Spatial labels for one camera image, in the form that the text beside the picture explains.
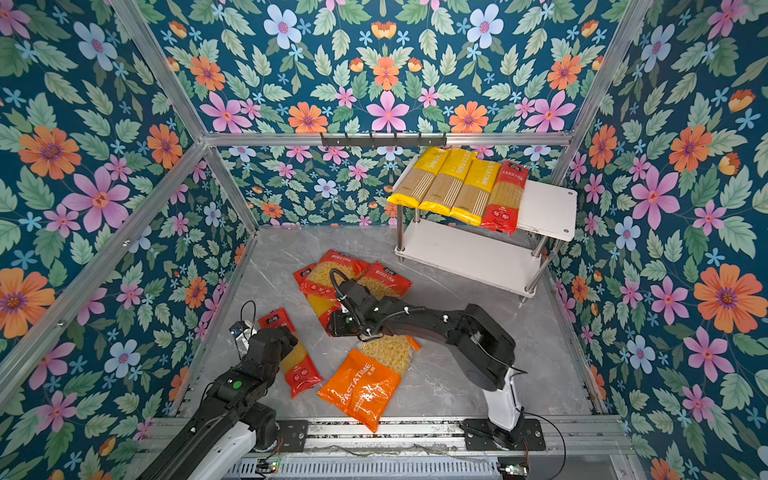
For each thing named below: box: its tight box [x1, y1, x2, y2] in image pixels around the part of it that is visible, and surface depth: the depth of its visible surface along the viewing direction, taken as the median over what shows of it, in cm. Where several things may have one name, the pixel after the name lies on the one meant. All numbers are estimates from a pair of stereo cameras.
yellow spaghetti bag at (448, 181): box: [418, 148, 479, 216], surface depth 82 cm
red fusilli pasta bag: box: [300, 249, 371, 296], surface depth 103 cm
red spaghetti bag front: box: [481, 161, 530, 235], surface depth 78 cm
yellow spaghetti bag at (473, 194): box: [449, 158, 502, 227], surface depth 80 cm
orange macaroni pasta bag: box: [318, 334, 422, 433], surface depth 81 cm
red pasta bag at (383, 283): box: [358, 261, 413, 301], surface depth 101 cm
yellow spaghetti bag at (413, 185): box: [387, 147, 451, 209], surface depth 84 cm
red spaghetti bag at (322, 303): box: [293, 263, 341, 336], surface depth 96 cm
